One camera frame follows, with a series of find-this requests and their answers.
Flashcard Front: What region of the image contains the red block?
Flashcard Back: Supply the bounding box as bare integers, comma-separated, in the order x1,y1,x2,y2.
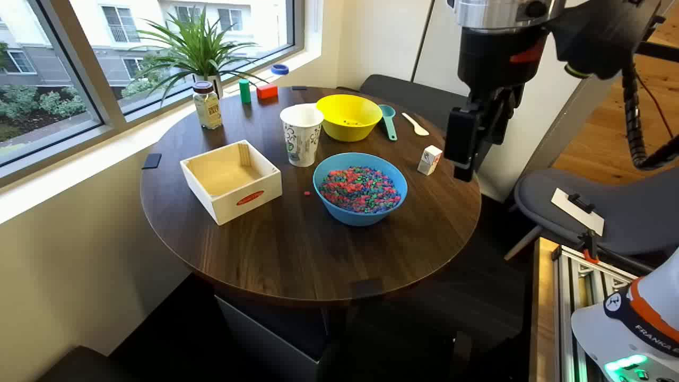
257,86,278,105

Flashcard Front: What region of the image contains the grey chair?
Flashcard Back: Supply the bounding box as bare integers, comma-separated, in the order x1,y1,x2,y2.
513,171,679,258

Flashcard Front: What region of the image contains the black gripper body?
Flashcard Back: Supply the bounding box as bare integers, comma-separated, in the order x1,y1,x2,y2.
458,28,529,144

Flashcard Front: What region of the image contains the white plastic spoon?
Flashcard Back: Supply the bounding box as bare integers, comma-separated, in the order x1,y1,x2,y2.
402,113,429,138

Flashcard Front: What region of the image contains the patterned paper cup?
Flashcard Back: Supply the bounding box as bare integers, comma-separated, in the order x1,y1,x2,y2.
281,105,324,168

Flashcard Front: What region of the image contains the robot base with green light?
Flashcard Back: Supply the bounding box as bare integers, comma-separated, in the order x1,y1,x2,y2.
572,248,679,382

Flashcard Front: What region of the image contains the glass jar with label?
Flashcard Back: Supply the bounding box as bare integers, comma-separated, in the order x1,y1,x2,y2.
193,81,223,129

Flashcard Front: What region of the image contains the blue lid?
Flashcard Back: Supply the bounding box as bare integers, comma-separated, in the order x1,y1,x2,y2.
273,64,292,76

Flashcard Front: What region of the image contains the aluminium frame rail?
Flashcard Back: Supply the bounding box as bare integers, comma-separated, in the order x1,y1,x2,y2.
529,237,632,382

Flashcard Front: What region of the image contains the teal measuring scoop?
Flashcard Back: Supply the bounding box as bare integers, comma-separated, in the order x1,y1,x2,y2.
380,105,398,142

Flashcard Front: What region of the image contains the potted green plant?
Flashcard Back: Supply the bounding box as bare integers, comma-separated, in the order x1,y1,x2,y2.
141,10,249,96

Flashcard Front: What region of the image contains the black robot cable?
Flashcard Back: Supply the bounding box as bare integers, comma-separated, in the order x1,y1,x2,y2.
621,56,679,173

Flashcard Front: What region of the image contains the green block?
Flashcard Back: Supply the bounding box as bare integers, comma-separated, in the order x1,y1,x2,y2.
238,78,252,105

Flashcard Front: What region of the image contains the blue bowl of beads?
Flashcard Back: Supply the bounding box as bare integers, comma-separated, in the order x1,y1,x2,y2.
313,153,408,228

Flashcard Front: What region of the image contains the white wooden box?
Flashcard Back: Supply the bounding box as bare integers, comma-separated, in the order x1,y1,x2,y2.
180,140,282,226

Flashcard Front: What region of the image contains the white top block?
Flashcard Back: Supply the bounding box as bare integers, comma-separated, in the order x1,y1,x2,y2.
421,144,445,166

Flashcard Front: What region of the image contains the black table clamp pad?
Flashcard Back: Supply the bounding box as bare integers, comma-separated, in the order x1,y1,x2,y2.
142,153,161,171

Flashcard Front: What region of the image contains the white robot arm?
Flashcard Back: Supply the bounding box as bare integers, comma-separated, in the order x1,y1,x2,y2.
445,0,679,180

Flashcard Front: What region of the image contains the yellow bowl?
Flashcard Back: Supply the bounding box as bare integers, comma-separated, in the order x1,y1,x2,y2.
316,93,382,142

